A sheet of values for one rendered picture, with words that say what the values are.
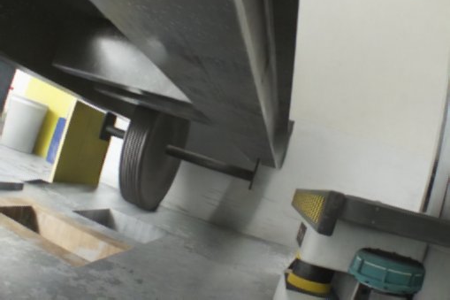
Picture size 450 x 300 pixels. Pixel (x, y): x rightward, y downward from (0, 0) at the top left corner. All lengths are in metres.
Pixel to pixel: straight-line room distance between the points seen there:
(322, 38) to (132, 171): 1.44
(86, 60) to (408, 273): 1.08
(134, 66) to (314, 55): 1.43
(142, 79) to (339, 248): 0.76
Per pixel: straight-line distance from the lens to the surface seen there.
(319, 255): 0.62
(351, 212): 0.40
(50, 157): 2.44
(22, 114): 2.44
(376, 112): 2.32
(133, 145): 1.54
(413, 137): 2.37
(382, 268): 0.48
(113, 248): 1.10
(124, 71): 1.16
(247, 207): 2.15
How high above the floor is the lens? 0.31
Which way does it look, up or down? 7 degrees up
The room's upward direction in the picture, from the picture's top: 17 degrees clockwise
